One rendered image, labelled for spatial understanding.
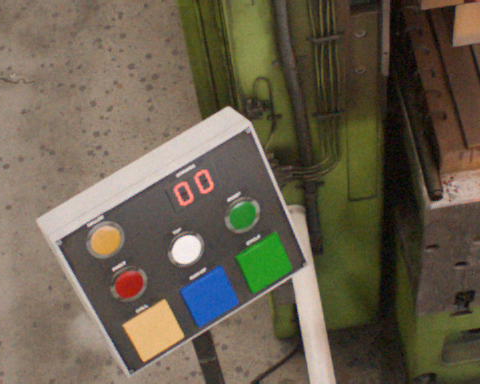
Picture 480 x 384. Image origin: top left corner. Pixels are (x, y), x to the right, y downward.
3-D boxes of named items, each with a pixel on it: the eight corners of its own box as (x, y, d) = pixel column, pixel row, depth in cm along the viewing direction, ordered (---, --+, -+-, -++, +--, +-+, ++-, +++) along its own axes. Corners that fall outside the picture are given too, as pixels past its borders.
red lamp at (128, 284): (147, 297, 175) (143, 284, 171) (117, 302, 175) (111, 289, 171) (145, 278, 177) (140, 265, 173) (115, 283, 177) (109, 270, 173)
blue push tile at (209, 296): (240, 303, 183) (222, 267, 179) (199, 328, 181) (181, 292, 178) (235, 298, 184) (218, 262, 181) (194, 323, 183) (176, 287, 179)
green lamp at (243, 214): (260, 228, 179) (258, 214, 175) (229, 233, 179) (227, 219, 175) (257, 210, 181) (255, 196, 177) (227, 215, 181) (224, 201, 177)
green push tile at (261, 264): (293, 269, 185) (277, 233, 181) (253, 295, 183) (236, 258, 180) (288, 265, 186) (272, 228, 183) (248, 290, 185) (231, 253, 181)
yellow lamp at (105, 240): (124, 253, 171) (119, 239, 167) (93, 258, 171) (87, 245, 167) (123, 235, 172) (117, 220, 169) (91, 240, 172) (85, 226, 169)
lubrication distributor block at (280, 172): (294, 198, 220) (290, 160, 208) (261, 204, 220) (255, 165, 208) (291, 182, 222) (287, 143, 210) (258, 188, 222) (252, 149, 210)
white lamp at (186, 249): (204, 262, 177) (201, 249, 173) (173, 267, 177) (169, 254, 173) (202, 244, 179) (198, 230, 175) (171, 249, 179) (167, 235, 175)
